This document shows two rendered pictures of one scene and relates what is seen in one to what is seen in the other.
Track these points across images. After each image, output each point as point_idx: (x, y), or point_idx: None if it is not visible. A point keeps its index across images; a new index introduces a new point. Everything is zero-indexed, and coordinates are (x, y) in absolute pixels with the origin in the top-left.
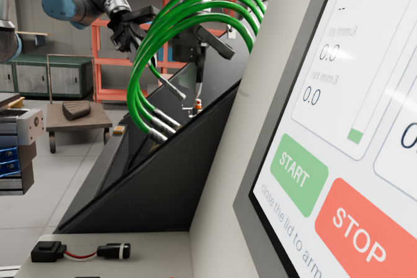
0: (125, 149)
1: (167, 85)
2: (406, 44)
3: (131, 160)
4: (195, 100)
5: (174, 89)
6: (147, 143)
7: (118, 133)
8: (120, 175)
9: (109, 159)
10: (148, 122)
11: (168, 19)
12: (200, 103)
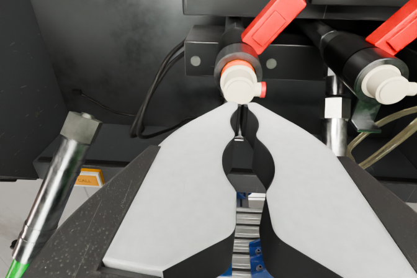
0: (98, 138)
1: (64, 208)
2: None
3: (97, 116)
4: (247, 102)
5: (69, 178)
6: (44, 102)
7: (102, 176)
8: (164, 128)
9: (232, 177)
10: (7, 127)
11: None
12: (244, 72)
